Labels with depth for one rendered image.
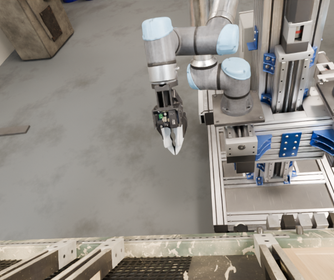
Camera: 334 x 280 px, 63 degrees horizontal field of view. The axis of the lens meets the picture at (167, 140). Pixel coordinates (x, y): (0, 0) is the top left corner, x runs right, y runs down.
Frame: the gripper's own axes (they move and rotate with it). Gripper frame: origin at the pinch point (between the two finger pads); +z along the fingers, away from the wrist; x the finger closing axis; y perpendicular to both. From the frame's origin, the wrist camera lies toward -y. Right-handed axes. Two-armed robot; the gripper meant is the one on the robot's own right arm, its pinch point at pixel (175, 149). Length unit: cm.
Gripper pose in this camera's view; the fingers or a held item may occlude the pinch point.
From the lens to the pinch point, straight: 80.6
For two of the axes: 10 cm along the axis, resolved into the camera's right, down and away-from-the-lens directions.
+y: -1.5, 3.3, -9.3
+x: 9.8, -0.8, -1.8
